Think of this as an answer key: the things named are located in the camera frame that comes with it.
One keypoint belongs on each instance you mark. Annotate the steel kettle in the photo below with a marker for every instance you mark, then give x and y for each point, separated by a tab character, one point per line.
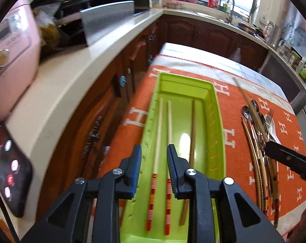
270	31

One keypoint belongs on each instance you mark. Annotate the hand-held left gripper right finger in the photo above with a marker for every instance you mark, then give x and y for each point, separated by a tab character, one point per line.
172	172

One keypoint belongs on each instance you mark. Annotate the pale patterned tablecloth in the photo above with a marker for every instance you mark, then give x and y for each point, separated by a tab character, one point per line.
256	76

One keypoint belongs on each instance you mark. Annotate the brown wooden kitchen cabinets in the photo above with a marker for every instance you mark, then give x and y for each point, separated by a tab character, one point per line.
206	35

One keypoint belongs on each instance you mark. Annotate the blue round cabinet knob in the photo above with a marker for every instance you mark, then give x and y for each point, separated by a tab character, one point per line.
122	81

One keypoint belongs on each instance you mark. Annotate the light wooden chopstick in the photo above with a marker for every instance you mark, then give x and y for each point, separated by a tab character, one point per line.
246	98

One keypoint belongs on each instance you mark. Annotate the metal fork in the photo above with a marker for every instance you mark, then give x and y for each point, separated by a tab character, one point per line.
269	117

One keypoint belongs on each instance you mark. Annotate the metal sink faucet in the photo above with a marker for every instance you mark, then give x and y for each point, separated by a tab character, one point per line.
231	10

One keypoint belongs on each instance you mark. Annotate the brown wooden chopstick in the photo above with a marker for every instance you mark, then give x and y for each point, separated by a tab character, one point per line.
192	131

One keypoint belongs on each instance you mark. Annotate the row of condiment jars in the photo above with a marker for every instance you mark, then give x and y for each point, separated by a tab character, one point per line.
297	63

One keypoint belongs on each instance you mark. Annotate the steel cleaver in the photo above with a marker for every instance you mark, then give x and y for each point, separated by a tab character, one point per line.
107	20

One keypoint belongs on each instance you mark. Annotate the grey metal cabinet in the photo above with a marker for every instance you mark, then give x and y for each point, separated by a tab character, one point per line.
282	73

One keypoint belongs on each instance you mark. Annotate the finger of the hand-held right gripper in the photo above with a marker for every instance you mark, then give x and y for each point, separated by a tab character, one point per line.
287	157

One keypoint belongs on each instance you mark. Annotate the yellow plastic bag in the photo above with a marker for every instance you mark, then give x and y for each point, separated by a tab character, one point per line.
49	30

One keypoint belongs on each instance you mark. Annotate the orange patterned blanket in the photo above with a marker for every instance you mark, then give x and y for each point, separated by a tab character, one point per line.
234	111

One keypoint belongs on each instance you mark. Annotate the cream stone countertop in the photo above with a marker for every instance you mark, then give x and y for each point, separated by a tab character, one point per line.
66	81

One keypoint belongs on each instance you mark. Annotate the white plastic bag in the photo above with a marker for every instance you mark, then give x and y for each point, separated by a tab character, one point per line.
236	53

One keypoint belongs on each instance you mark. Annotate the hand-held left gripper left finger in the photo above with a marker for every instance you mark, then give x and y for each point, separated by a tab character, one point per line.
135	172

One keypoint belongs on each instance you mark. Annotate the green plastic utensil tray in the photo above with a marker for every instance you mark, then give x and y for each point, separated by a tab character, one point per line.
180	121

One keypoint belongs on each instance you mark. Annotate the black induction cooker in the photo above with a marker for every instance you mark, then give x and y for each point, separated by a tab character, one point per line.
18	182

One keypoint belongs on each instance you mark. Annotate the pink rice cooker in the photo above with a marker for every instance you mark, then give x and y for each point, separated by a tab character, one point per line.
11	63

